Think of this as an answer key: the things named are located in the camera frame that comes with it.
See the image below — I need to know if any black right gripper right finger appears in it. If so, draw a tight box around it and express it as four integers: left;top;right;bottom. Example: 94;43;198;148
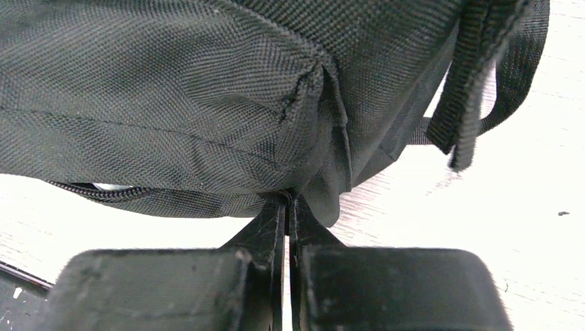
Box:
289;197;512;330

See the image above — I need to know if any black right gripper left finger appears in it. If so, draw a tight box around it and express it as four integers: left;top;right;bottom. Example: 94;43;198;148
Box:
39;196;287;331

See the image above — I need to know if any black backpack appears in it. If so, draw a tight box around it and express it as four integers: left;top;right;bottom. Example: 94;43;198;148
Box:
1;1;550;227

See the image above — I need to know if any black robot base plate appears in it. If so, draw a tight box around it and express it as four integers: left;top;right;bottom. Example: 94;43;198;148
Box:
0;261;52;331

